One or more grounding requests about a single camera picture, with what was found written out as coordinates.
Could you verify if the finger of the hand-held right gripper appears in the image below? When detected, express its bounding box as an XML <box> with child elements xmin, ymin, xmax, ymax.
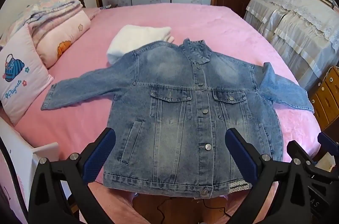
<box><xmin>317</xmin><ymin>131</ymin><xmax>339</xmax><ymax>159</ymax></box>
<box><xmin>287</xmin><ymin>140</ymin><xmax>319</xmax><ymax>173</ymax></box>

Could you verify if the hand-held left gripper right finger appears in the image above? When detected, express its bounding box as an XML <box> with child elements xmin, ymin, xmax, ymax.
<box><xmin>225</xmin><ymin>128</ymin><xmax>318</xmax><ymax>224</ymax></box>

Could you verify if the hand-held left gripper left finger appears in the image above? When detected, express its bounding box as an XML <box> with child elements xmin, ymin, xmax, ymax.
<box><xmin>28</xmin><ymin>127</ymin><xmax>117</xmax><ymax>224</ymax></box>

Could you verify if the blue denim jacket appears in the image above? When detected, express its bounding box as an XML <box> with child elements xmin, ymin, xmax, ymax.
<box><xmin>40</xmin><ymin>38</ymin><xmax>315</xmax><ymax>199</ymax></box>

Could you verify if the wooden drawer cabinet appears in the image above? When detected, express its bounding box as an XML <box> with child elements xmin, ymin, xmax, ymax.
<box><xmin>308</xmin><ymin>66</ymin><xmax>339</xmax><ymax>132</ymax></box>

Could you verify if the white bedside furniture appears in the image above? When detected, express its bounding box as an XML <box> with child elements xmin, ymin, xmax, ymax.
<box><xmin>0</xmin><ymin>115</ymin><xmax>60</xmax><ymax>214</ymax></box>

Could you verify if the pink printed pillow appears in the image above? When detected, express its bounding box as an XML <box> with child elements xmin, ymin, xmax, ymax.
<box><xmin>0</xmin><ymin>24</ymin><xmax>55</xmax><ymax>126</ymax></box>

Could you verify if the white folded garment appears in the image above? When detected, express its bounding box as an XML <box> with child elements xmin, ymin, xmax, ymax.
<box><xmin>106</xmin><ymin>25</ymin><xmax>175</xmax><ymax>65</ymax></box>

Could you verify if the lace covered furniture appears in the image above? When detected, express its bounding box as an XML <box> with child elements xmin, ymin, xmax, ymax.
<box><xmin>244</xmin><ymin>0</ymin><xmax>339</xmax><ymax>93</ymax></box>

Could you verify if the pink pillow with orange print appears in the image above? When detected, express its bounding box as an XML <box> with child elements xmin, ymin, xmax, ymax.
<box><xmin>28</xmin><ymin>11</ymin><xmax>92</xmax><ymax>68</ymax></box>

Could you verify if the pink bed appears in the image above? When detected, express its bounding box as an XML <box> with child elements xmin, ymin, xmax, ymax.
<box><xmin>0</xmin><ymin>3</ymin><xmax>322</xmax><ymax>224</ymax></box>

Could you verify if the floral folded blanket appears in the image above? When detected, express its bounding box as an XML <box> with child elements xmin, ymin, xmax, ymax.
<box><xmin>0</xmin><ymin>0</ymin><xmax>82</xmax><ymax>42</ymax></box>

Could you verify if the black floor cable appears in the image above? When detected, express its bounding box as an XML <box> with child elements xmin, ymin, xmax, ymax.
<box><xmin>156</xmin><ymin>198</ymin><xmax>231</xmax><ymax>219</ymax></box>

